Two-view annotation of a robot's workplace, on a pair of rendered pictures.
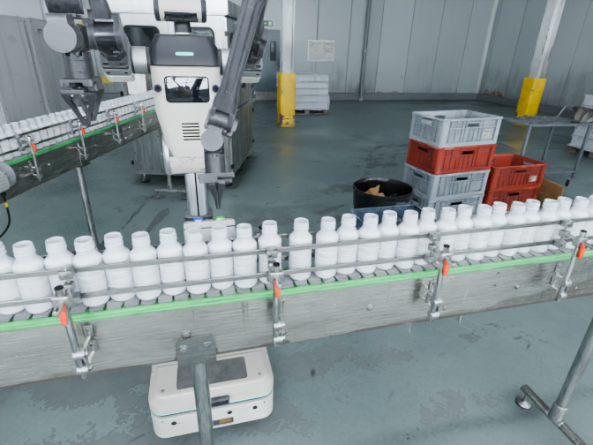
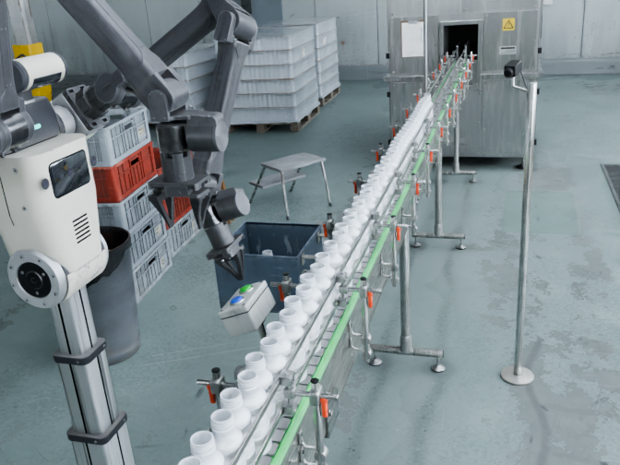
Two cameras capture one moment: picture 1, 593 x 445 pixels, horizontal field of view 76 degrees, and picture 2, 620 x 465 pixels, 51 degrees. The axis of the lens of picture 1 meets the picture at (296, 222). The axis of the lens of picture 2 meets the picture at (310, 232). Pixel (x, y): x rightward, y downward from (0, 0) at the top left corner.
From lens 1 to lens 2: 1.39 m
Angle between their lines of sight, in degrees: 52
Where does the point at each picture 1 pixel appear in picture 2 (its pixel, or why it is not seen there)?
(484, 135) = (140, 135)
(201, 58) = (48, 128)
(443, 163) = (120, 184)
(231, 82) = not seen: hidden behind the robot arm
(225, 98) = (218, 159)
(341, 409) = not seen: outside the picture
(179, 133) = (72, 236)
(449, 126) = (111, 136)
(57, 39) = (220, 138)
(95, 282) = not seen: hidden behind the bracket
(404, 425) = (339, 445)
